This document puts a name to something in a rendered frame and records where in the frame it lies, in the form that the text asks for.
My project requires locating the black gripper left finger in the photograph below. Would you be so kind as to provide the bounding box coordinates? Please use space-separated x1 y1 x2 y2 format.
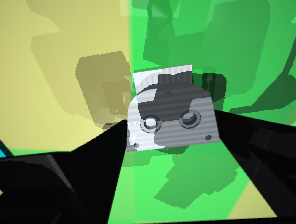
0 120 127 224

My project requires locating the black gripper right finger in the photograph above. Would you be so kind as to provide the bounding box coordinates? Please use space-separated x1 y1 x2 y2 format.
214 109 296 217

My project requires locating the cyan flat bar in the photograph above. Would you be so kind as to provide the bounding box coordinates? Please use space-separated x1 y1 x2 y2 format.
0 140 13 157

